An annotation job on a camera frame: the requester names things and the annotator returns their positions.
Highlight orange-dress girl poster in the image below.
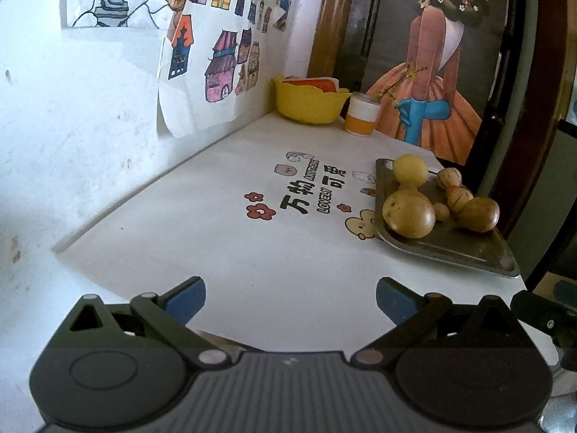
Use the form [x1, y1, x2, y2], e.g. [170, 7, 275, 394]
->
[362, 0, 507, 166]

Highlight small brown round fruit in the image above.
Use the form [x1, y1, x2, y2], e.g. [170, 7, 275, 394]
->
[433, 202, 451, 222]

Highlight large yellow lemon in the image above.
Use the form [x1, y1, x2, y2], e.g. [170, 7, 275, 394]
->
[393, 153, 429, 187]

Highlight yellow plastic bowl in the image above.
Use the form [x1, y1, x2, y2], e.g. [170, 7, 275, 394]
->
[273, 76, 352, 125]

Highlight orange item in bowl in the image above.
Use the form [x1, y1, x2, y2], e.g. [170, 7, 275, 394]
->
[283, 77, 339, 93]

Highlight coloured houses drawing sheet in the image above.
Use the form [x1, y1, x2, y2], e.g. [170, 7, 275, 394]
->
[158, 0, 265, 138]

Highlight metal baking tray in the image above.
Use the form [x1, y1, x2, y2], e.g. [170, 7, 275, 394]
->
[375, 158, 520, 279]

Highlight yellow-brown pear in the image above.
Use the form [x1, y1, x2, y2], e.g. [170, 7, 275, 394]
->
[382, 189, 436, 240]

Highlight white orange cup vase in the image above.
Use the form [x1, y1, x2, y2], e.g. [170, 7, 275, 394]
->
[343, 93, 380, 136]

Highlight wooden door frame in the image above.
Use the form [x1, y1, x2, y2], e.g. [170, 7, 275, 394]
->
[307, 0, 352, 77]

